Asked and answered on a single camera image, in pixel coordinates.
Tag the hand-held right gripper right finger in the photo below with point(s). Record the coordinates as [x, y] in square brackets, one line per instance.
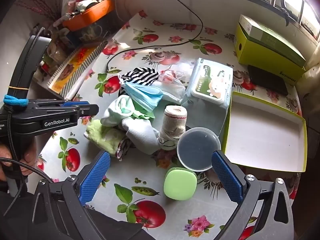
[227, 180]

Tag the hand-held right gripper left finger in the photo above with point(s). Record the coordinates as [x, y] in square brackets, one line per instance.
[95, 177]

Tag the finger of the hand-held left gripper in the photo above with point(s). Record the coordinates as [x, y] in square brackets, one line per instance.
[75, 102]
[88, 110]

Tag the green microfiber cloth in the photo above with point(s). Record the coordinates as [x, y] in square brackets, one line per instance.
[117, 112]

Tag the green fluffy towel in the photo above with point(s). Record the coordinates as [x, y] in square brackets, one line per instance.
[105, 137]

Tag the blue face mask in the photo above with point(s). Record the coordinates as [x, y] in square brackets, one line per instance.
[142, 95]

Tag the white ribbed sock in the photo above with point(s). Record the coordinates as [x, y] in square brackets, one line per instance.
[140, 135]

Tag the black white striped cloth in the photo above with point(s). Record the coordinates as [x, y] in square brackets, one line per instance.
[140, 76]

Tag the beige bandage roll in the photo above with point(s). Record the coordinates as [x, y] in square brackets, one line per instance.
[173, 122]

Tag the white towel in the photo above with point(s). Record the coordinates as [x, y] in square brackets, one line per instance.
[172, 92]

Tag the person's left hand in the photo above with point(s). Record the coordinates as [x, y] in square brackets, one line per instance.
[31, 161]

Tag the blue elastic band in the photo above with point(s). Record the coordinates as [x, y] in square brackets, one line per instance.
[16, 100]

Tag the yellow rubber band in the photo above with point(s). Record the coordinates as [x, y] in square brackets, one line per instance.
[17, 88]

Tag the round clear plastic lid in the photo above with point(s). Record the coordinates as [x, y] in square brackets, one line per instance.
[197, 150]

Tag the green square case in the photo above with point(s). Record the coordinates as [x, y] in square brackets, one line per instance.
[178, 185]

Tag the pile of household clutter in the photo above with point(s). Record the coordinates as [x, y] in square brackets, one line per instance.
[60, 47]

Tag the floral fruit print tablecloth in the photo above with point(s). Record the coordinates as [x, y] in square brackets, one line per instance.
[175, 210]

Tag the wet wipes pack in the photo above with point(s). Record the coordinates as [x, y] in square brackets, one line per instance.
[207, 110]

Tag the clear plastic packet red print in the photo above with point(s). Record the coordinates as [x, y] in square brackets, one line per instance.
[170, 76]

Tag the orange plastic basin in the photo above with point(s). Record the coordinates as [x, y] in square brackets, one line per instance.
[97, 12]

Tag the black flat wallet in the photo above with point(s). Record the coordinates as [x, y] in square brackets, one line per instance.
[267, 80]

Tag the yellow-green shoe box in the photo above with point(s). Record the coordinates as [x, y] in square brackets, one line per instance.
[262, 57]

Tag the white green carton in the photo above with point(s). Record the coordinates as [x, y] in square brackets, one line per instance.
[270, 37]

